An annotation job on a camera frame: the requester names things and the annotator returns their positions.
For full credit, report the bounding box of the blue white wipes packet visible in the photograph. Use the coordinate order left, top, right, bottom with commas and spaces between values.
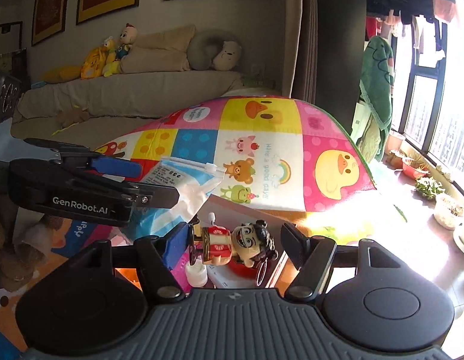
120, 157, 225, 242

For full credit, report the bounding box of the white bottle red cap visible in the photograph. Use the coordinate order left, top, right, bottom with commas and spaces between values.
185, 259, 208, 288

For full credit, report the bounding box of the black haired wind-up figure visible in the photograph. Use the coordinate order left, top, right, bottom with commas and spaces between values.
189, 212, 278, 286

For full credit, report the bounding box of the red round lid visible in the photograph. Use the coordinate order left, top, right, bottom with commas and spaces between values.
226, 260, 257, 279

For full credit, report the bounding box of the grey sofa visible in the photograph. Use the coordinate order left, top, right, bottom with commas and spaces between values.
12, 71, 244, 147

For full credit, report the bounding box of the pink cardboard box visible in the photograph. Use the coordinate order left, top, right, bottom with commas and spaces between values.
178, 196, 305, 293

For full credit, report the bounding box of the yellow plush toy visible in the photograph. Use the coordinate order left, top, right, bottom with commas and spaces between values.
42, 37, 116, 84

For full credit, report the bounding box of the colourful cartoon play mat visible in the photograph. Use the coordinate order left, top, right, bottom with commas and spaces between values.
0, 95, 378, 360

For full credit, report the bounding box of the boy doll plush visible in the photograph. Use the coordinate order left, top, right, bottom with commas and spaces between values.
102, 23, 138, 77

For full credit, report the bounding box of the pink plastic planter bowl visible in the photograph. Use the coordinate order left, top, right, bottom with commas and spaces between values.
402, 158, 430, 180

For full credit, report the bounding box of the beige pillow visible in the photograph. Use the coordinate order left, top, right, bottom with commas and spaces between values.
119, 24, 196, 74

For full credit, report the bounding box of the grey neck pillow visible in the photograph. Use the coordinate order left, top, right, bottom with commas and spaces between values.
186, 30, 241, 71

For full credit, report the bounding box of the white bear plush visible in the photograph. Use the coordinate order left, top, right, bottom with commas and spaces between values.
213, 41, 242, 72

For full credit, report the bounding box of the green hanging towel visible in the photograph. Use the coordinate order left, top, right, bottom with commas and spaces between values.
357, 36, 394, 163

